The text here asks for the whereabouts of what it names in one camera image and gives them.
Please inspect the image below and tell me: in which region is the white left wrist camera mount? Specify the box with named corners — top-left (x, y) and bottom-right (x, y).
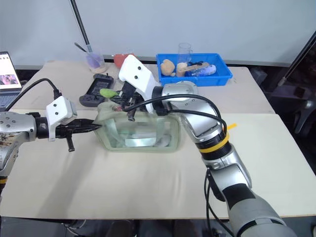
top-left (46, 96), bottom-right (78, 142)

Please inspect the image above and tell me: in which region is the white purple plush toy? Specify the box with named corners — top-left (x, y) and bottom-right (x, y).
top-left (194, 64), bottom-right (218, 77)

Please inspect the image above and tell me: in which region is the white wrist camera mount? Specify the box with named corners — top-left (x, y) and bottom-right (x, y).
top-left (46, 96), bottom-right (78, 142)
top-left (118, 54), bottom-right (161, 115)

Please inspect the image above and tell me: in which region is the black tripod leg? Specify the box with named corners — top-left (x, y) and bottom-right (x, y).
top-left (280, 31), bottom-right (316, 87)

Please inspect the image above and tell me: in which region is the beige wooden toy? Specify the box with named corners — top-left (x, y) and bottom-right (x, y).
top-left (176, 62), bottom-right (190, 78)

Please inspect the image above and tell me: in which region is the black gooseneck pole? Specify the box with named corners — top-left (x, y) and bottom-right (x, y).
top-left (70, 0), bottom-right (93, 53)

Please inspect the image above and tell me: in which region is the brown plush toy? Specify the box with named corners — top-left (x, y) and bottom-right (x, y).
top-left (160, 59), bottom-right (177, 77)

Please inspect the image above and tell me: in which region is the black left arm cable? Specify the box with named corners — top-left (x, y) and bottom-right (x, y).
top-left (4, 78), bottom-right (62, 112)

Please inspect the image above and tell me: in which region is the green clear zip pouch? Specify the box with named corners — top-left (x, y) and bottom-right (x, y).
top-left (93, 102), bottom-right (183, 153)

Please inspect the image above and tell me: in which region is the open laptop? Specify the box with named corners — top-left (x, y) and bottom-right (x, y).
top-left (0, 51), bottom-right (23, 110)

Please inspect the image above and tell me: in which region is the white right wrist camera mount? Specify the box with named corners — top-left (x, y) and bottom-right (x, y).
top-left (118, 54), bottom-right (161, 115)

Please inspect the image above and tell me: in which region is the clear glass measuring cup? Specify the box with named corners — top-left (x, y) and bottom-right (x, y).
top-left (177, 42), bottom-right (194, 66)

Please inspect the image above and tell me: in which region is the clear beaker with purple liquid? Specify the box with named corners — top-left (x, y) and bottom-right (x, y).
top-left (85, 50), bottom-right (106, 72)

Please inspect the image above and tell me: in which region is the blue plastic bin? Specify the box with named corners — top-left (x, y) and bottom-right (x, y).
top-left (156, 52), bottom-right (234, 87)

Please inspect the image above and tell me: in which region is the wooden stick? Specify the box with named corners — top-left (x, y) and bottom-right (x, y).
top-left (187, 62), bottom-right (211, 72)

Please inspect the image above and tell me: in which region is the red round object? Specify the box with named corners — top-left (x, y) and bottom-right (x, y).
top-left (113, 52), bottom-right (137, 68)

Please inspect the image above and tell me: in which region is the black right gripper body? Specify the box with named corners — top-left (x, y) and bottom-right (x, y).
top-left (120, 81), bottom-right (144, 122)

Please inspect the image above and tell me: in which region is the green plush keychain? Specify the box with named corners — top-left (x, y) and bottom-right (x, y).
top-left (99, 88), bottom-right (118, 99)

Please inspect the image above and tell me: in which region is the yellow strap on arm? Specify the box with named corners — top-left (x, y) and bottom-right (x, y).
top-left (198, 122), bottom-right (238, 154)

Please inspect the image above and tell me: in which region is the white packet inside pouch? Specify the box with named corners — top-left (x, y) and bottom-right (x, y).
top-left (124, 137), bottom-right (159, 148)

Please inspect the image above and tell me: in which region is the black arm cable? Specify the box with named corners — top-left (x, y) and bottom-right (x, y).
top-left (125, 94), bottom-right (234, 237)
top-left (4, 78), bottom-right (62, 112)

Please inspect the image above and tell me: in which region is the black handheld game controller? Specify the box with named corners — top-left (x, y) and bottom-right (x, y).
top-left (79, 73), bottom-right (115, 108)

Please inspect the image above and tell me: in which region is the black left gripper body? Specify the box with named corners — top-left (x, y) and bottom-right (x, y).
top-left (55, 119), bottom-right (79, 153)

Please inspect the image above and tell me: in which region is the black pen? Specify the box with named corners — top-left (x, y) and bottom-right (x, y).
top-left (74, 42), bottom-right (88, 53)

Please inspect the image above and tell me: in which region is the round wooden coaster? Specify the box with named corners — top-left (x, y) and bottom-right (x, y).
top-left (89, 64), bottom-right (110, 74)

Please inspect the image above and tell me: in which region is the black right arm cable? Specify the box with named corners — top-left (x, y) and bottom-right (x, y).
top-left (125, 94), bottom-right (234, 237)

